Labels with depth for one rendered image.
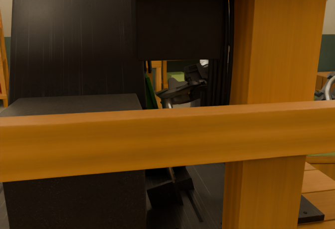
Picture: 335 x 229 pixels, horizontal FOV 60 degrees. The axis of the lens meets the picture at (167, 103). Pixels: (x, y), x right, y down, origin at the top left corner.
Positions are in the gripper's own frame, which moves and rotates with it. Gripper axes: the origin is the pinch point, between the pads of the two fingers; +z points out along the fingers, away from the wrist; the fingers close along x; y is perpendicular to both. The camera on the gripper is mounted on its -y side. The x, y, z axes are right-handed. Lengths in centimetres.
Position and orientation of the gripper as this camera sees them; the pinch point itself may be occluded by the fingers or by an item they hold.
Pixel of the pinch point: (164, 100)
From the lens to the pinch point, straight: 86.8
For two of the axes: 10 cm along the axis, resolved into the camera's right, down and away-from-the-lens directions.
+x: -0.5, -4.7, -8.8
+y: -3.0, -8.3, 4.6
